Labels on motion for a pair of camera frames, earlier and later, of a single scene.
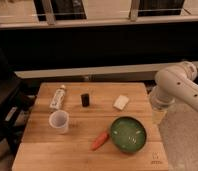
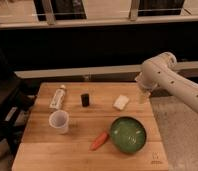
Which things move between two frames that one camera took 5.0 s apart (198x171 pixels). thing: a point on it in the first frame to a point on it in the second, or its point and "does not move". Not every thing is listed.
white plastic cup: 59,120 does not move
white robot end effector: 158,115 to 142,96
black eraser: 85,100 does not move
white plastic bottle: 58,98 does not move
